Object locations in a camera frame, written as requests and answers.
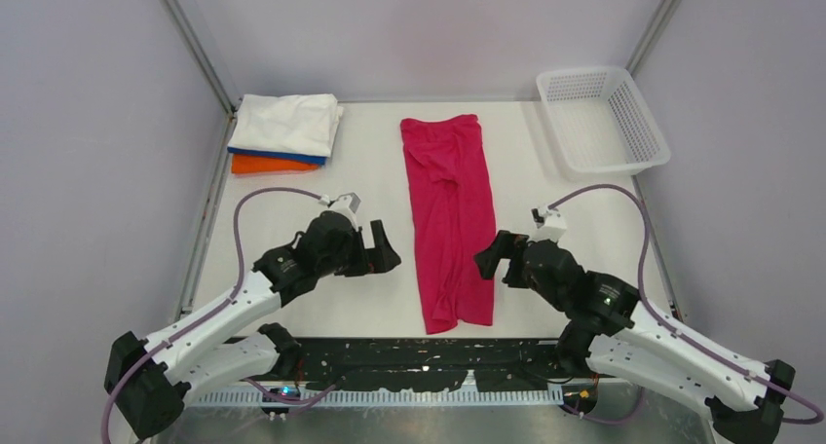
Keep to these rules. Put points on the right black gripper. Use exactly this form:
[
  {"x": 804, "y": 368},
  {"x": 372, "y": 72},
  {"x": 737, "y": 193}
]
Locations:
[{"x": 506, "y": 244}]

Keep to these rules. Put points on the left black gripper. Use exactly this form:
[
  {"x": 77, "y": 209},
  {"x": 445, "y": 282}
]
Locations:
[{"x": 373, "y": 260}]

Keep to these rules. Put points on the pink t shirt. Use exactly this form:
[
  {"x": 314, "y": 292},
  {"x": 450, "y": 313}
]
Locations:
[{"x": 454, "y": 219}]

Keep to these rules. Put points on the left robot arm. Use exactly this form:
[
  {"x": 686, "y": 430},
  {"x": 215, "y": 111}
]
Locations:
[{"x": 151, "y": 380}]

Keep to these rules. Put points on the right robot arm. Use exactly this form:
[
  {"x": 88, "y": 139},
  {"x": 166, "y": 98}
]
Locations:
[{"x": 611, "y": 332}]

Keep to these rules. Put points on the blue folded t shirt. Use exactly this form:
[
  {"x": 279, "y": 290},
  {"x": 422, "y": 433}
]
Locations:
[{"x": 306, "y": 159}]

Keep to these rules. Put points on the white plastic basket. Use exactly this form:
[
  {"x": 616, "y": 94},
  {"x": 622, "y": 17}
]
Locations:
[{"x": 599, "y": 123}]

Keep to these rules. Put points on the white folded t shirt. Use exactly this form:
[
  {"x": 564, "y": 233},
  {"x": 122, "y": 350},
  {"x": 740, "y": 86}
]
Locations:
[{"x": 304, "y": 125}]

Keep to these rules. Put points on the orange folded t shirt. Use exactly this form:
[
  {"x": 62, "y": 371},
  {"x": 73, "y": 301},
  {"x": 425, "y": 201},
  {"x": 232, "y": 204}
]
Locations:
[{"x": 245, "y": 164}]

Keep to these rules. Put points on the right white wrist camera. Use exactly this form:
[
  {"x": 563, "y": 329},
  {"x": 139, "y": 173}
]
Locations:
[{"x": 550, "y": 224}]

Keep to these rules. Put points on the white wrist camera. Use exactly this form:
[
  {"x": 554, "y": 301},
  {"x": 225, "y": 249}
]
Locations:
[
  {"x": 550, "y": 224},
  {"x": 345, "y": 204}
]

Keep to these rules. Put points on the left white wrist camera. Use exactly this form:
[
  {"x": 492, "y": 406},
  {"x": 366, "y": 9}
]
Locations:
[{"x": 345, "y": 204}]

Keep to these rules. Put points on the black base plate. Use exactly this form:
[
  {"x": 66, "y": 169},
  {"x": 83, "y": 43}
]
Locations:
[{"x": 426, "y": 365}]

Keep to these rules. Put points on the aluminium frame rail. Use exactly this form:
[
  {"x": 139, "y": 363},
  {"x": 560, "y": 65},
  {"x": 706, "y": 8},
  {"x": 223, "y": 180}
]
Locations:
[{"x": 426, "y": 396}]

